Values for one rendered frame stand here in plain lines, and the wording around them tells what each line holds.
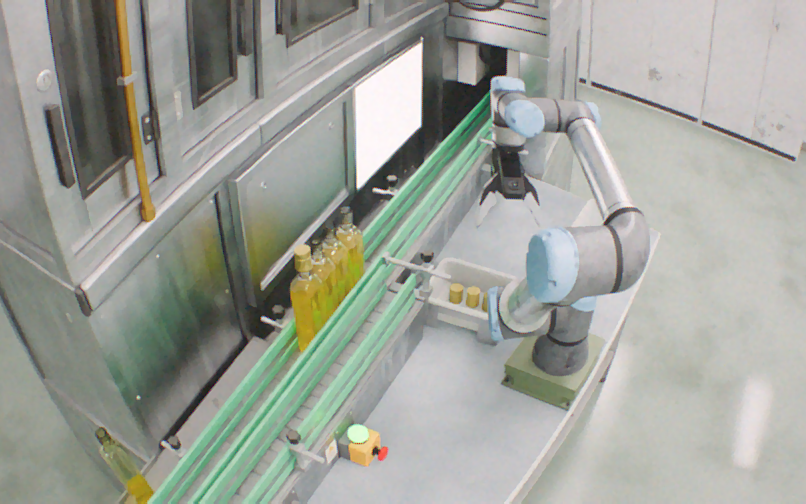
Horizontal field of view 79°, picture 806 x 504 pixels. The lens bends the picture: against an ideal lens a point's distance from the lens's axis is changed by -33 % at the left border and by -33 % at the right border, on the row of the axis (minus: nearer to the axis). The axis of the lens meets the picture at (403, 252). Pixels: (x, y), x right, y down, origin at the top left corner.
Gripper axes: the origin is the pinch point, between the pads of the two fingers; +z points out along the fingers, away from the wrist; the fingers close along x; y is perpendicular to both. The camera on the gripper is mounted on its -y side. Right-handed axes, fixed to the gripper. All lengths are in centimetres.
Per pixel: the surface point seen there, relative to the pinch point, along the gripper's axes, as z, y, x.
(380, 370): 26.5, -14.6, 28.9
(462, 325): 29.9, 8.1, 9.1
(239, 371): 25, -19, 61
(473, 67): -18, 98, -3
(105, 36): -60, -47, 71
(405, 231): 10.1, 20.6, 22.6
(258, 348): 23, -11, 57
